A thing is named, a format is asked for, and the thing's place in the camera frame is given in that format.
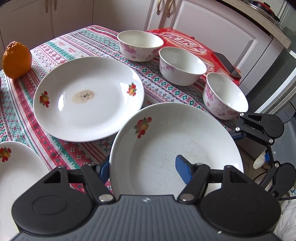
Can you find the white kitchen cabinet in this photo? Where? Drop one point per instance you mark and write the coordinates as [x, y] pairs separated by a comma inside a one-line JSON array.
[[27, 20], [219, 30]]

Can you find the small white object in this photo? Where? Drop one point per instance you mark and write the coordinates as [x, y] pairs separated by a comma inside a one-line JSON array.
[[259, 161]]

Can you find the beige kitchen countertop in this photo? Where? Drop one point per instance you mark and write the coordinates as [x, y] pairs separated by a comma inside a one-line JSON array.
[[266, 30]]

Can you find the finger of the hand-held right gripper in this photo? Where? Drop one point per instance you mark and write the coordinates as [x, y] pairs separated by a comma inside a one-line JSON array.
[[267, 155], [238, 136]]

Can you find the white cloth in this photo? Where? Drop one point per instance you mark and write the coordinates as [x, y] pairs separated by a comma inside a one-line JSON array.
[[289, 220]]

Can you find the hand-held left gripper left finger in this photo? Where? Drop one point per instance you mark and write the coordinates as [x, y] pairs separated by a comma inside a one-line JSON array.
[[104, 169]]

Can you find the patterned red green tablecloth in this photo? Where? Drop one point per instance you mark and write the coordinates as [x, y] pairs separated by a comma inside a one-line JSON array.
[[161, 88]]

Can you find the orange citrus fruit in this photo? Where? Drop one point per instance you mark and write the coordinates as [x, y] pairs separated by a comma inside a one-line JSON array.
[[17, 60]]

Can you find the white stained fruit print plate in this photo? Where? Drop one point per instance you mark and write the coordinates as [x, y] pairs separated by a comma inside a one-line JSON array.
[[92, 115]]

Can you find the red lidded pot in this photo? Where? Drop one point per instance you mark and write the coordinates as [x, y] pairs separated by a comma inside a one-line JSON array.
[[261, 5]]

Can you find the white pink floral bowl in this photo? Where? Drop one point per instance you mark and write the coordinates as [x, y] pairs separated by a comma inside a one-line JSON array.
[[180, 74], [217, 104], [138, 52]]

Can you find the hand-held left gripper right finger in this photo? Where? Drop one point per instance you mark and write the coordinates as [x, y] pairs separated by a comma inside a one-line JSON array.
[[183, 169]]

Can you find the grey white appliance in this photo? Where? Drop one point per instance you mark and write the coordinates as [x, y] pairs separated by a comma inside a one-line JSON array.
[[277, 81]]

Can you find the red printed carton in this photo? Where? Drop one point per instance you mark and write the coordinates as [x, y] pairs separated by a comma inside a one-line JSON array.
[[185, 41]]

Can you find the black smartphone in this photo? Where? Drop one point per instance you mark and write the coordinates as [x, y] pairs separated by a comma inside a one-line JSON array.
[[226, 63]]

